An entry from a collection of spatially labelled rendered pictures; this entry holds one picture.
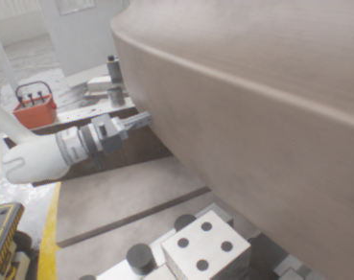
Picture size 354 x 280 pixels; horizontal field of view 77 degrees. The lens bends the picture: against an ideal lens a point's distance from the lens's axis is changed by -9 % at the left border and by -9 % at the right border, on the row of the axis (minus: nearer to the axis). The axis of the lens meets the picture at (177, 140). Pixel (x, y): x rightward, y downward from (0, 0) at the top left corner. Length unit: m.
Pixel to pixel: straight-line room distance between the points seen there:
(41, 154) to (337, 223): 0.58
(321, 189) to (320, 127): 0.08
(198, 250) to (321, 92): 0.32
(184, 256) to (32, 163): 0.40
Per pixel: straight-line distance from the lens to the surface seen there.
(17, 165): 0.65
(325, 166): 0.30
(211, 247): 0.46
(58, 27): 4.21
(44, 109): 1.37
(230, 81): 0.33
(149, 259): 0.60
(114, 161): 1.49
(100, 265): 1.14
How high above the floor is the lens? 1.24
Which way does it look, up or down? 34 degrees down
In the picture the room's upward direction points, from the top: 9 degrees counter-clockwise
